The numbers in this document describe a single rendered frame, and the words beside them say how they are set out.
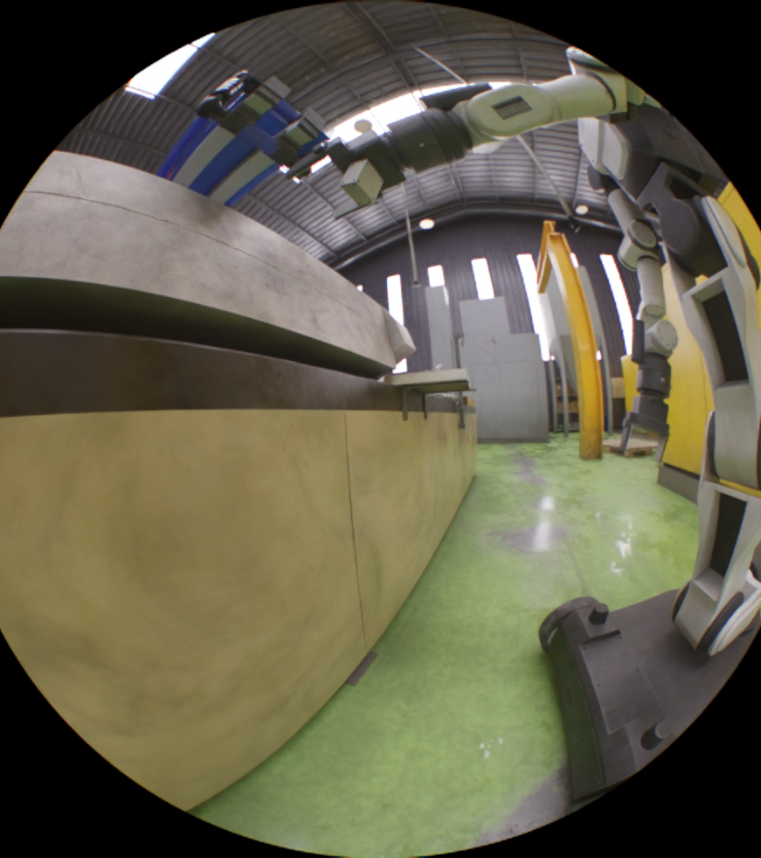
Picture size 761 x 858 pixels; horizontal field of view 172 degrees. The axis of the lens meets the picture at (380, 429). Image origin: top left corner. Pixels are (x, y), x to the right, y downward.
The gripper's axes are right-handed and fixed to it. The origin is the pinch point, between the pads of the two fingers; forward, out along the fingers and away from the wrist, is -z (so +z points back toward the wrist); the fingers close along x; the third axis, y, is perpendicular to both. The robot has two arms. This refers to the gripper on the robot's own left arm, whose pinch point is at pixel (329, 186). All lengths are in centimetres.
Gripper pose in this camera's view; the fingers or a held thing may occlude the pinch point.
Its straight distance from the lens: 40.7
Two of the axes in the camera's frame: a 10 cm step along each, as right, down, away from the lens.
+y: 2.0, 9.8, -0.4
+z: 8.7, -2.0, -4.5
